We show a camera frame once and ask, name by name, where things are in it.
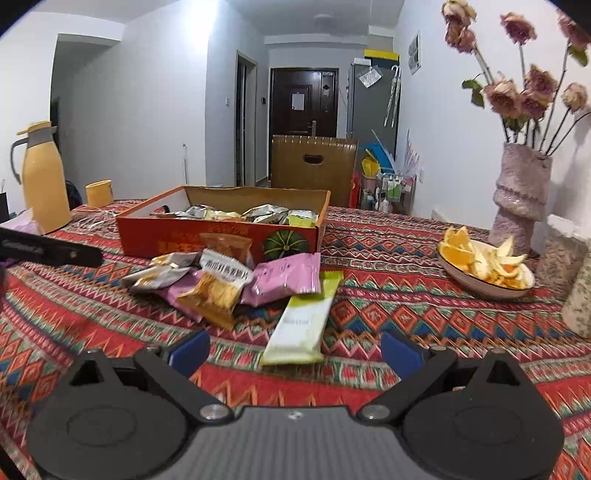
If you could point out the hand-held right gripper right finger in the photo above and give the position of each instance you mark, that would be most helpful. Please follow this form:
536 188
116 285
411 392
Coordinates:
399 354

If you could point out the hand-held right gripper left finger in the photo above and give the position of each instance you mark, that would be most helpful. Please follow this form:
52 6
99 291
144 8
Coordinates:
191 351

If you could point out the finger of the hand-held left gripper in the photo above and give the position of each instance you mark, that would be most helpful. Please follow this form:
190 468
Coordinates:
46 249

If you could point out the pile of snack packets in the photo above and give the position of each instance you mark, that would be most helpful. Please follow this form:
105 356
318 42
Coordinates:
217 286

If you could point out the lime green snack packet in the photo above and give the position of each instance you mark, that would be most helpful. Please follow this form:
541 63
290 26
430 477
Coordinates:
300 323

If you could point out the red cardboard box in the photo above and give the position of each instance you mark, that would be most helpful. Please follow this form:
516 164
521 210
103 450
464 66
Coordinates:
184 237

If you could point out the bunch of snack packets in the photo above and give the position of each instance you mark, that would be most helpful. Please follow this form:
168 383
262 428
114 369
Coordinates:
258 214

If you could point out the purple tissue pack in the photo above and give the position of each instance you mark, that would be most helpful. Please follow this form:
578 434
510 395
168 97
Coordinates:
21 225

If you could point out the red patterned tablecloth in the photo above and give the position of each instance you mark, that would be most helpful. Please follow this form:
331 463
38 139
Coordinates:
369 314

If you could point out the black paper bag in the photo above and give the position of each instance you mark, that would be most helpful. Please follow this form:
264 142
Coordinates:
3 205

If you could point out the dark backpack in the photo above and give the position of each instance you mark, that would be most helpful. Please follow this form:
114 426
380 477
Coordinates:
74 194

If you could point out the yellow thermos jug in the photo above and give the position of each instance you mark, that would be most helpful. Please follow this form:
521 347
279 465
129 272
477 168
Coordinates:
44 184

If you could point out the small yellow cup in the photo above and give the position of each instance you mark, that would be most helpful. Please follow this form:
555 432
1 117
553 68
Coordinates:
99 193

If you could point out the shallow ceramic plate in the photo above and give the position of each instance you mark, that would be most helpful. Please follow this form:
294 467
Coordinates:
485 285

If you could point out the rack of small bottles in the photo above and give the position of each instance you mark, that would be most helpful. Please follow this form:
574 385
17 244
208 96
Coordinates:
392 189

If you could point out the floral patterned vase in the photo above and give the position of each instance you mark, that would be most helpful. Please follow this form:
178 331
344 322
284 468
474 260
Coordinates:
577 304

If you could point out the clear glass jar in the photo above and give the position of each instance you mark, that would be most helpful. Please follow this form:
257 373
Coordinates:
561 258

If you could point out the blue plastic item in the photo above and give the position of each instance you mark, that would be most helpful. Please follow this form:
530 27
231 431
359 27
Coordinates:
376 154

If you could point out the pink ceramic vase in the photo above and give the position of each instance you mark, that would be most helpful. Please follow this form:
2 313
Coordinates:
521 194

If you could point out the grey interior door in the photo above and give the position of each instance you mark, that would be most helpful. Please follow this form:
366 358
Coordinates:
244 120

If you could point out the grey refrigerator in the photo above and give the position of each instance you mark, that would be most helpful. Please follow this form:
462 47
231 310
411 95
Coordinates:
371 115

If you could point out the dark brown entrance door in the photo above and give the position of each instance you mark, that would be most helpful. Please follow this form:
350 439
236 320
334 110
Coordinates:
302 120

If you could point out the white folded umbrella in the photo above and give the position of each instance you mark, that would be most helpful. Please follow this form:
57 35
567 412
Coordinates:
393 99

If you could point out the white paper notice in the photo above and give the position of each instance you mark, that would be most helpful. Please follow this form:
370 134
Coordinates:
298 101

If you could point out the clear plastic bag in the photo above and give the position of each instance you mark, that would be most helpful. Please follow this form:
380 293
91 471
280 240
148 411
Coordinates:
369 76

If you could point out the dried pink roses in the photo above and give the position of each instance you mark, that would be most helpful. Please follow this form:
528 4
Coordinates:
521 94

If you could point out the yellow box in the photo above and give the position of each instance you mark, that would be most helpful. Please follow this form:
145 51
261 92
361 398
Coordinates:
381 55

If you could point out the purple wall decoration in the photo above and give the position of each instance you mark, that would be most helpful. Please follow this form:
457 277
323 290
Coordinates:
408 159

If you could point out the wall picture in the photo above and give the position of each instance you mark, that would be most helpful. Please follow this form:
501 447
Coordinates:
414 53

